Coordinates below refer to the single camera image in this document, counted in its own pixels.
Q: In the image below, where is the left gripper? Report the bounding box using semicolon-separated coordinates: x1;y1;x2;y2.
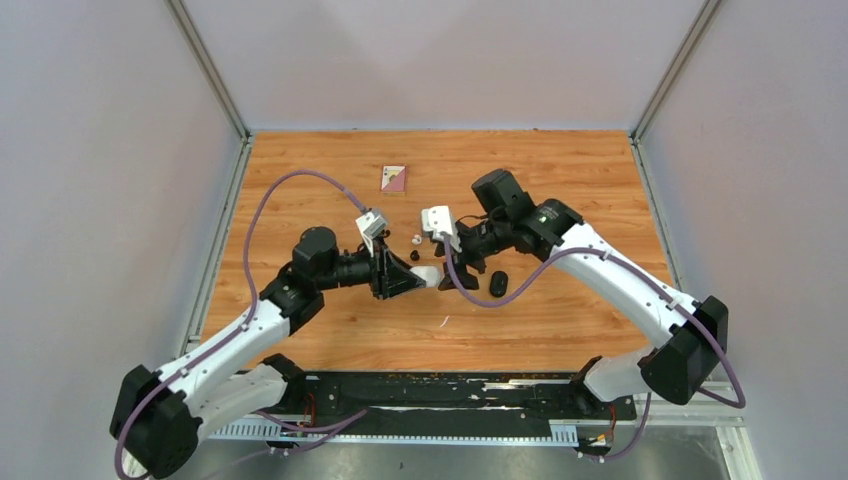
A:
317;233;427;300

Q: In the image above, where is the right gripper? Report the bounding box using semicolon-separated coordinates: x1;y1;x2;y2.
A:
434;214;511;289

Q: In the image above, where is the white earbud charging case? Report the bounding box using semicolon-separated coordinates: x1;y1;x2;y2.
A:
410;266;444;288

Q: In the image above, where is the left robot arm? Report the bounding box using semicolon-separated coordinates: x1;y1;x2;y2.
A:
109;226;443;479

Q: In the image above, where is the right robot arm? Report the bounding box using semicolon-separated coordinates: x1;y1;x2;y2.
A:
421;169;729;418

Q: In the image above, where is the black earbud charging case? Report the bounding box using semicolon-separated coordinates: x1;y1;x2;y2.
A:
488;270;509;298

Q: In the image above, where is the playing card box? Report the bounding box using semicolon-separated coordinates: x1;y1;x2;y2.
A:
380;165;408;195

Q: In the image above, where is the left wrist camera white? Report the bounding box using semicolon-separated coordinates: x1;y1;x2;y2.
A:
355;208;388;256

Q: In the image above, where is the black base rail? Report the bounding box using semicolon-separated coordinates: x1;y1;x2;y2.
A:
269;371;637;441

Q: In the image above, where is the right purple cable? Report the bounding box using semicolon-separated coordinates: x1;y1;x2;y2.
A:
442;238;747;463

